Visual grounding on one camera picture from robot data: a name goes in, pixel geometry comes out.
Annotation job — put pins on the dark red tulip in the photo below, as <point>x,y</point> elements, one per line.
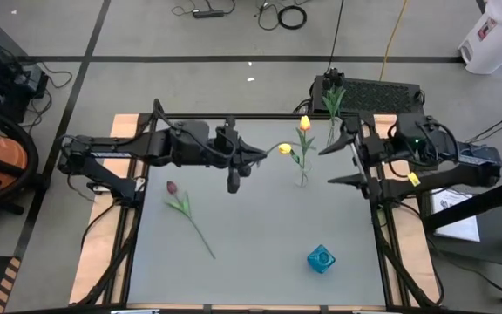
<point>172,187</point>

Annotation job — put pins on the clear glass vase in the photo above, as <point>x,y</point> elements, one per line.
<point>332,135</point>
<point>300,181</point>

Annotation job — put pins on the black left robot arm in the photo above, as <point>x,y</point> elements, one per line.
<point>103,150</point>

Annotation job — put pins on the black computer case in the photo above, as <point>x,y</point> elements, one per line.
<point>386,93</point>

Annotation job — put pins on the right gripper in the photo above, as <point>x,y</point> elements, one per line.
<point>394,152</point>

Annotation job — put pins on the black power strip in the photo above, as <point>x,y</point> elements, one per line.
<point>207,14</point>

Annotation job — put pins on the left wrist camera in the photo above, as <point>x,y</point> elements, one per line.
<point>233,181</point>

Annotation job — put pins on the light wooden side board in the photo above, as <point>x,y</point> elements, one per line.
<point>98,244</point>
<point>412,261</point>

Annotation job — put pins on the white paper sheet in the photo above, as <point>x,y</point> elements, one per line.
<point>460,227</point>

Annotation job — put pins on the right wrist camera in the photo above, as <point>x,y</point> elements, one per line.
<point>375,148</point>

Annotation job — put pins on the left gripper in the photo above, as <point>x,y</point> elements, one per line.
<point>229,148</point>

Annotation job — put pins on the black metal stand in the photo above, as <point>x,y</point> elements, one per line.
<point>495,248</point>

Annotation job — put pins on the yellow tag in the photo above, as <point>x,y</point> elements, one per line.
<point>414,179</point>

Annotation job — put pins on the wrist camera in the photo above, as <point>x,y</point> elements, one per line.
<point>233,181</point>
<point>375,148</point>

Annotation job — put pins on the black aluminium table frame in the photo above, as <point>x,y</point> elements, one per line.
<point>268,116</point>

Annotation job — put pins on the blue glass vase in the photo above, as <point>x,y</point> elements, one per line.
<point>320,258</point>

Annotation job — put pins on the white trash bin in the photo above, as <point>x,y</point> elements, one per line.
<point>495,43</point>

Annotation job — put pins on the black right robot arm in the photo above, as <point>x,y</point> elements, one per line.
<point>473,170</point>

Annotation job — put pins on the black tulip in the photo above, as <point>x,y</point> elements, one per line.
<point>272,147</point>
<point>334,98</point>

